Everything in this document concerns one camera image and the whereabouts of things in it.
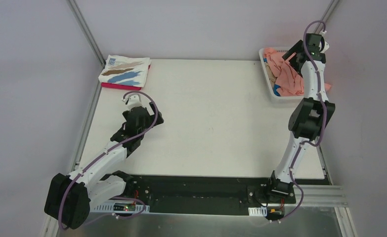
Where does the right controller board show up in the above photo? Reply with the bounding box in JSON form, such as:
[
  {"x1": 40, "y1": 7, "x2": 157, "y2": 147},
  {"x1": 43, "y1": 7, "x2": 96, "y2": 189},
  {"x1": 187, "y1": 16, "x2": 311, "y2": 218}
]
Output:
[{"x1": 266, "y1": 208, "x2": 284, "y2": 220}]

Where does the aluminium frame post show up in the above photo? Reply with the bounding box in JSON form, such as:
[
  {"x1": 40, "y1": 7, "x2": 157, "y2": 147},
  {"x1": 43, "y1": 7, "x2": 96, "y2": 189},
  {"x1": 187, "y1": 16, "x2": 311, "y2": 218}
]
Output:
[
  {"x1": 314, "y1": 0, "x2": 342, "y2": 34},
  {"x1": 66, "y1": 0, "x2": 105, "y2": 68}
]

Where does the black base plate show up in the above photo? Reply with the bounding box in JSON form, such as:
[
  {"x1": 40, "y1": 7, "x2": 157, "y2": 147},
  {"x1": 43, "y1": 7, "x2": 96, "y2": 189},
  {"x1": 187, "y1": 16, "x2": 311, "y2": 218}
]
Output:
[{"x1": 101, "y1": 174, "x2": 330, "y2": 217}]

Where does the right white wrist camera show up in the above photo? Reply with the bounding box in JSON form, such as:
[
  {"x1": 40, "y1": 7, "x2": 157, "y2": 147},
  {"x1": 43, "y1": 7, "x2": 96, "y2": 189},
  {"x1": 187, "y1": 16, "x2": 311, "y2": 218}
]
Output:
[{"x1": 319, "y1": 30, "x2": 330, "y2": 53}]

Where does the left aluminium frame post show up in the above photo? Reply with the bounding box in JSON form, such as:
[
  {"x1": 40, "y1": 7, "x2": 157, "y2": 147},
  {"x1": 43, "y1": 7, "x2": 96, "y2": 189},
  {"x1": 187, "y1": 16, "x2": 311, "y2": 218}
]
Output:
[{"x1": 66, "y1": 0, "x2": 105, "y2": 68}]

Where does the folded white printed t shirt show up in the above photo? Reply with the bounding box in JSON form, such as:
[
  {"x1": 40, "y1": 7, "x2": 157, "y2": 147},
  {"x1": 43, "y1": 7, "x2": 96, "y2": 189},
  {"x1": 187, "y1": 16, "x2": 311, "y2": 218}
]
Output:
[{"x1": 98, "y1": 55, "x2": 151, "y2": 88}]

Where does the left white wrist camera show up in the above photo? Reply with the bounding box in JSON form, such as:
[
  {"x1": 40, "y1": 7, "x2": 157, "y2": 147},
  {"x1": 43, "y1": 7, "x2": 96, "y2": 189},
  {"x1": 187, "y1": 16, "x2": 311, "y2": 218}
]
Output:
[{"x1": 122, "y1": 94, "x2": 143, "y2": 111}]

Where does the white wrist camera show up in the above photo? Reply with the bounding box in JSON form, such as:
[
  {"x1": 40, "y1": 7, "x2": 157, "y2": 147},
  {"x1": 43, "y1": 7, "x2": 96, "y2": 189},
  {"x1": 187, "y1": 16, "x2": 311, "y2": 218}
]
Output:
[
  {"x1": 319, "y1": 30, "x2": 330, "y2": 53},
  {"x1": 122, "y1": 94, "x2": 143, "y2": 111}
]

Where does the white plastic basket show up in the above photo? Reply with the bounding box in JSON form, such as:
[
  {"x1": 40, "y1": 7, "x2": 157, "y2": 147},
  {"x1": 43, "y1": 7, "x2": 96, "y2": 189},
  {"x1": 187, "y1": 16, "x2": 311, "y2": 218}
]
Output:
[{"x1": 258, "y1": 48, "x2": 303, "y2": 106}]

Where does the pink t shirt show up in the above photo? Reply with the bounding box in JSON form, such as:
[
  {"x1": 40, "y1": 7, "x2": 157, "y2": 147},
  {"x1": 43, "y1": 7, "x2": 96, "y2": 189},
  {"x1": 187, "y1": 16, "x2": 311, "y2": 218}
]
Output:
[{"x1": 262, "y1": 47, "x2": 332, "y2": 97}]

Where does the left controller board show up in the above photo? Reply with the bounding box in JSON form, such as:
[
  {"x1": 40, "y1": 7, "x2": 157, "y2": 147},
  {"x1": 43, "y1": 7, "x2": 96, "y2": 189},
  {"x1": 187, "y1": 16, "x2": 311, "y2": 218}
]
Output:
[{"x1": 113, "y1": 203, "x2": 136, "y2": 212}]

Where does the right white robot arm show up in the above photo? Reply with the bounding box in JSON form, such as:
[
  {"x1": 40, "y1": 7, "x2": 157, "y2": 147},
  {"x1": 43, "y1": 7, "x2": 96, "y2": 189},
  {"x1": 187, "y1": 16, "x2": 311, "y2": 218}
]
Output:
[{"x1": 263, "y1": 33, "x2": 336, "y2": 203}]

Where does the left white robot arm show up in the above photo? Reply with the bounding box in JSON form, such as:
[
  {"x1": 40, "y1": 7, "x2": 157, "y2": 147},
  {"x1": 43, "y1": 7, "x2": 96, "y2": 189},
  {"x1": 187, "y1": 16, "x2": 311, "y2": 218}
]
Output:
[{"x1": 44, "y1": 101, "x2": 164, "y2": 231}]

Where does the blue t shirt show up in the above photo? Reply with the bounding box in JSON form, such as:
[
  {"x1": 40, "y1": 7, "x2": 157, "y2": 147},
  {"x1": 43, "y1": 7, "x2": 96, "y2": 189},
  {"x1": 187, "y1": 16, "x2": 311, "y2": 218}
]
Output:
[{"x1": 273, "y1": 84, "x2": 281, "y2": 97}]

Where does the right aluminium frame post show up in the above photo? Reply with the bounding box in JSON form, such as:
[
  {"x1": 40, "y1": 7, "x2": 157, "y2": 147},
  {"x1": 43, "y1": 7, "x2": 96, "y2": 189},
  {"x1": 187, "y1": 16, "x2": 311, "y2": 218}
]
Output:
[{"x1": 314, "y1": 0, "x2": 342, "y2": 34}]

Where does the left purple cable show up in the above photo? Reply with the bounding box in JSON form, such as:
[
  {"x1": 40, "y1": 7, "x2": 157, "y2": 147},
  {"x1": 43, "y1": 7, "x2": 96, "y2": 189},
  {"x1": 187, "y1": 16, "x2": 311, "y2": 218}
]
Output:
[{"x1": 57, "y1": 91, "x2": 159, "y2": 231}]

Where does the beige t shirt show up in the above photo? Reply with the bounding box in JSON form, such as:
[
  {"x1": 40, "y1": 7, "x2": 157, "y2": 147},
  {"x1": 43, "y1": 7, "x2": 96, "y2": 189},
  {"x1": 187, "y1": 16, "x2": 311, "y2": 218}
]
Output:
[{"x1": 265, "y1": 63, "x2": 276, "y2": 88}]

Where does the controller board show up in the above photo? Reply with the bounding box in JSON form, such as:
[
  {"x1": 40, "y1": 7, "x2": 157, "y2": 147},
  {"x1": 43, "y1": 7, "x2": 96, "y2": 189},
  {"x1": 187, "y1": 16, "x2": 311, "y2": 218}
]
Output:
[
  {"x1": 113, "y1": 203, "x2": 136, "y2": 212},
  {"x1": 266, "y1": 208, "x2": 284, "y2": 220}
]

